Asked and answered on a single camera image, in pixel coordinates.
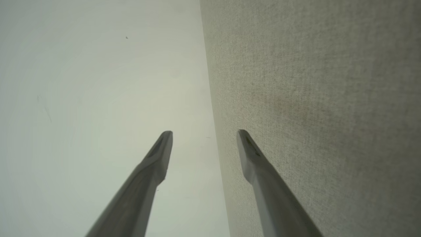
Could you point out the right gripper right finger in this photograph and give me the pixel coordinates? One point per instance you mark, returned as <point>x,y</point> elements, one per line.
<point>273,197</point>

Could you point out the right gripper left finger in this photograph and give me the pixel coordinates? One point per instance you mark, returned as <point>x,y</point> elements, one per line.
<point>144,184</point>

